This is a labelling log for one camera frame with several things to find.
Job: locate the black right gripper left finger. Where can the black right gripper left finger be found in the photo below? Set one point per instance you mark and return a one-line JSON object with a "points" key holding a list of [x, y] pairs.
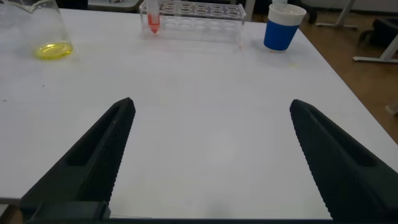
{"points": [[90, 168]]}

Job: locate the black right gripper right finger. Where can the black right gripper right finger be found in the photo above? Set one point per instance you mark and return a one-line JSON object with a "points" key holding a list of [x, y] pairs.
{"points": [[348, 177]]}

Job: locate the clear glass beaker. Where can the clear glass beaker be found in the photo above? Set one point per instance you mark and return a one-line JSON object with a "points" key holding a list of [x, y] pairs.
{"points": [[53, 49]]}

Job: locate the red pigment test tube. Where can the red pigment test tube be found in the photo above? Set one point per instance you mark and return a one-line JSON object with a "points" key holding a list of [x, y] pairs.
{"points": [[153, 21]]}

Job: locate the clear acrylic test tube rack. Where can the clear acrylic test tube rack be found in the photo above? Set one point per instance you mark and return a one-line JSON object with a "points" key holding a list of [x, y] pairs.
{"points": [[202, 28]]}

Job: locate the beige plastic stool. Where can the beige plastic stool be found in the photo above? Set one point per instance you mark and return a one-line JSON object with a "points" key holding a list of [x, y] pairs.
{"points": [[392, 109]]}

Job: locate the white standing desk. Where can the white standing desk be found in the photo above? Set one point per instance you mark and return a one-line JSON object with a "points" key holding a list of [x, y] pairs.
{"points": [[373, 59]]}

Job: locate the blue and white paper cup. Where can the blue and white paper cup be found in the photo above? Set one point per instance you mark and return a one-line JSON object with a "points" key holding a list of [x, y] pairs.
{"points": [[280, 35]]}

